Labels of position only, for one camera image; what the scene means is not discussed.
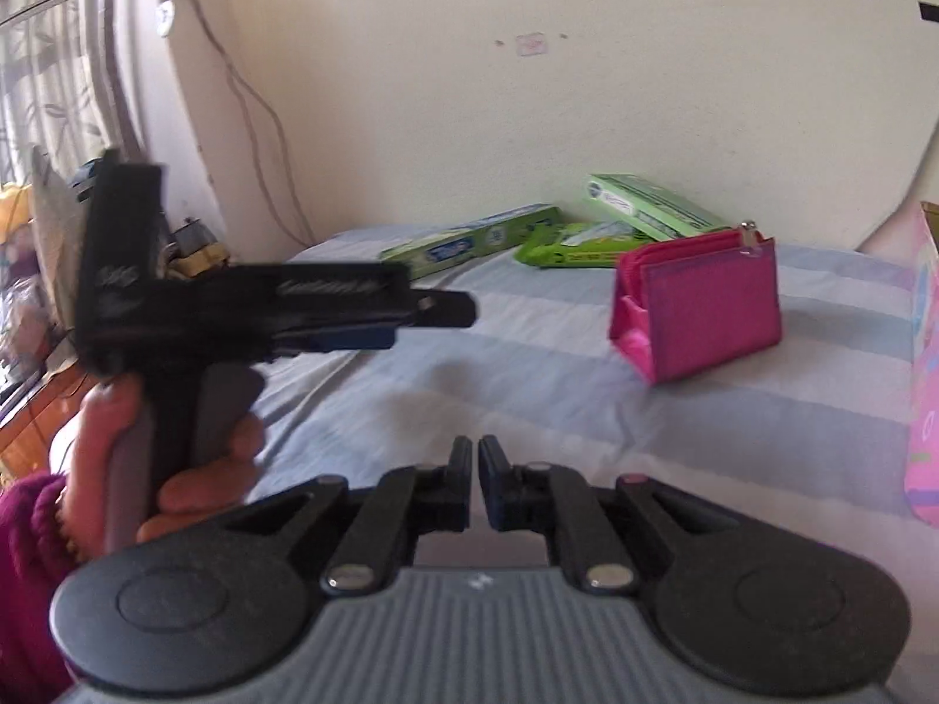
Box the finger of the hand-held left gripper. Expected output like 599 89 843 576
314 326 398 353
406 291 478 329

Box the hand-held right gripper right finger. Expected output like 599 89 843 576
478 436 727 595

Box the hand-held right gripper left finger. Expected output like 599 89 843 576
220 436 474 595

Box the wooden cabinet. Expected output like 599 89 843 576
0 363 98 489

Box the pink wallet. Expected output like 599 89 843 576
609 222 783 385

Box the thin wall cable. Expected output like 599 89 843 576
150 0 318 246

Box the person's left hand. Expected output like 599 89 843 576
62 375 265 566

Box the patterned curtain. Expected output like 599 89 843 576
0 0 157 188

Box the yellow object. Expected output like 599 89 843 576
167 218 230 276

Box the long green toothpaste box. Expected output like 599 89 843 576
380 203 565 281

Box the bright green plastic packet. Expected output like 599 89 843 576
514 222 650 269

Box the person's left forearm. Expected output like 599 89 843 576
0 473 83 704

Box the striped bed sheet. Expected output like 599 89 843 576
176 224 939 573

